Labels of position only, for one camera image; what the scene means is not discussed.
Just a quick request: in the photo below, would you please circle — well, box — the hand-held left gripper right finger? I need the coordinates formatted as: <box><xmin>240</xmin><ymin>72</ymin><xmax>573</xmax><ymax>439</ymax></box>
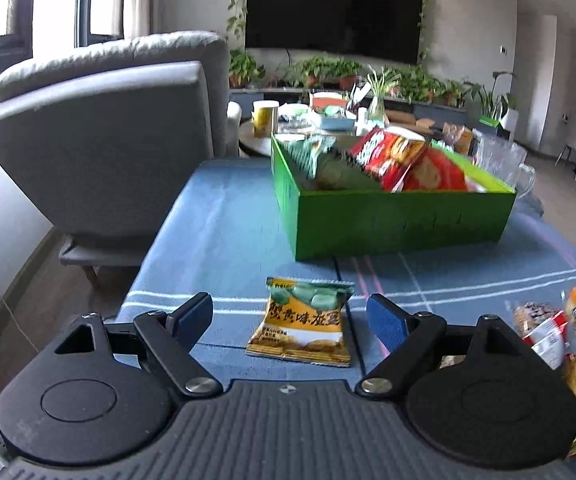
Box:
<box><xmin>356</xmin><ymin>293</ymin><xmax>536</xmax><ymax>396</ymax></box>

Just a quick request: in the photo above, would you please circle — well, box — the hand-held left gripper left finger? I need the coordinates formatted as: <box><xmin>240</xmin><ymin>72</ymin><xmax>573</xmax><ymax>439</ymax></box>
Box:
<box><xmin>46</xmin><ymin>292</ymin><xmax>223</xmax><ymax>397</ymax></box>

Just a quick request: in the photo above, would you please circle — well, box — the blue striped tablecloth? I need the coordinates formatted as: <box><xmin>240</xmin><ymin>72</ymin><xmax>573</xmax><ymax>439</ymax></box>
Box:
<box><xmin>116</xmin><ymin>159</ymin><xmax>576</xmax><ymax>480</ymax></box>

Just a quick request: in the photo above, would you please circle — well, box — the brown and white snack packet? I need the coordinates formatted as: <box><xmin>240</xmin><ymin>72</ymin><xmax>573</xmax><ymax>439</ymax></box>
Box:
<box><xmin>505</xmin><ymin>300</ymin><xmax>576</xmax><ymax>372</ymax></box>

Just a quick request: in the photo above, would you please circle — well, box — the glass pitcher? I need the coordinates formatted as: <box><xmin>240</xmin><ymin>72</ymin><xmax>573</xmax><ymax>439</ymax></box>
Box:
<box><xmin>472</xmin><ymin>129</ymin><xmax>538</xmax><ymax>202</ymax></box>

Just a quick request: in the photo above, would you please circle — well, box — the dark green snack packet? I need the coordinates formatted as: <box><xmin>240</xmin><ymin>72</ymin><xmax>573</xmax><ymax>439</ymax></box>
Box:
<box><xmin>313</xmin><ymin>146</ymin><xmax>385</xmax><ymax>192</ymax></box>

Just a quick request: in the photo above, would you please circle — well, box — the red snack packet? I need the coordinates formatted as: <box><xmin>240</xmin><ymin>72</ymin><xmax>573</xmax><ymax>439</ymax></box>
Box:
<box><xmin>350</xmin><ymin>127</ymin><xmax>431</xmax><ymax>194</ymax></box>
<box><xmin>393</xmin><ymin>147</ymin><xmax>470</xmax><ymax>194</ymax></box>

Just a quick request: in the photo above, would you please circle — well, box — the tall plant in white pot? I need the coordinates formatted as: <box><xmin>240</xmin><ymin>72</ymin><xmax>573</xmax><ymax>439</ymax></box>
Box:
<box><xmin>465</xmin><ymin>72</ymin><xmax>520</xmax><ymax>134</ymax></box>

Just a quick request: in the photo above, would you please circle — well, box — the white round coffee table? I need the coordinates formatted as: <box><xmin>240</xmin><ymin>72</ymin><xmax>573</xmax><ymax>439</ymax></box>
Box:
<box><xmin>238</xmin><ymin>118</ymin><xmax>319</xmax><ymax>159</ymax></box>

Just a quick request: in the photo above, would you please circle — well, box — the light green snack packet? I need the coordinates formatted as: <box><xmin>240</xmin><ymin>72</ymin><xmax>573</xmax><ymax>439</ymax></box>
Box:
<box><xmin>280</xmin><ymin>135</ymin><xmax>337</xmax><ymax>179</ymax></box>

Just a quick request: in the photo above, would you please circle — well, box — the grey armchair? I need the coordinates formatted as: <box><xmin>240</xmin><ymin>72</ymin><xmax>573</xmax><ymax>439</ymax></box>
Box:
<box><xmin>0</xmin><ymin>30</ymin><xmax>243</xmax><ymax>282</ymax></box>

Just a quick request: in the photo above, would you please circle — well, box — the cardboard box with plastic bag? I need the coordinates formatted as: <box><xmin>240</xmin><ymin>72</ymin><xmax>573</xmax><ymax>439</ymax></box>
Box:
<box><xmin>440</xmin><ymin>122</ymin><xmax>474</xmax><ymax>156</ymax></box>

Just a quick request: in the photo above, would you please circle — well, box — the light blue tray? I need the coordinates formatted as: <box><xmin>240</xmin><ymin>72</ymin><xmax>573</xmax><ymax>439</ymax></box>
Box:
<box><xmin>317</xmin><ymin>114</ymin><xmax>357</xmax><ymax>131</ymax></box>

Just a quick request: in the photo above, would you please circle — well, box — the yellow can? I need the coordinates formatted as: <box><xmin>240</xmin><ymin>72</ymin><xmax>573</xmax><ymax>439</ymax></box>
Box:
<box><xmin>252</xmin><ymin>100</ymin><xmax>280</xmax><ymax>139</ymax></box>

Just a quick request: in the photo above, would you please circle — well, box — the spider plant in glass vase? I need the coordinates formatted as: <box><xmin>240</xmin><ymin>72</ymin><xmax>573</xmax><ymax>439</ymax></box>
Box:
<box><xmin>350</xmin><ymin>65</ymin><xmax>403</xmax><ymax>126</ymax></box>

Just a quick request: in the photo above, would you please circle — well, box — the orange box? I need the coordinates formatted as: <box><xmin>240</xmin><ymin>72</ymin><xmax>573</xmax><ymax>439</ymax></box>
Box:
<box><xmin>310</xmin><ymin>91</ymin><xmax>351</xmax><ymax>111</ymax></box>

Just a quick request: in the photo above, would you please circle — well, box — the row of potted plants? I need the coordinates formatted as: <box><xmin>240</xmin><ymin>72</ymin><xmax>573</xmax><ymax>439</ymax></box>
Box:
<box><xmin>397</xmin><ymin>66</ymin><xmax>465</xmax><ymax>109</ymax></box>

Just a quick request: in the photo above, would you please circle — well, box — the potted green plant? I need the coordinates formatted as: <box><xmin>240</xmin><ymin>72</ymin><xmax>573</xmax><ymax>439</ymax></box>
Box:
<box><xmin>288</xmin><ymin>57</ymin><xmax>337</xmax><ymax>89</ymax></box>
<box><xmin>333</xmin><ymin>60</ymin><xmax>364</xmax><ymax>91</ymax></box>
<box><xmin>229</xmin><ymin>49</ymin><xmax>267</xmax><ymax>89</ymax></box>

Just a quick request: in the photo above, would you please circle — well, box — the black television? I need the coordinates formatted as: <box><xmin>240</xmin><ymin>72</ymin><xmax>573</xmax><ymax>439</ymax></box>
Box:
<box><xmin>244</xmin><ymin>0</ymin><xmax>425</xmax><ymax>66</ymax></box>

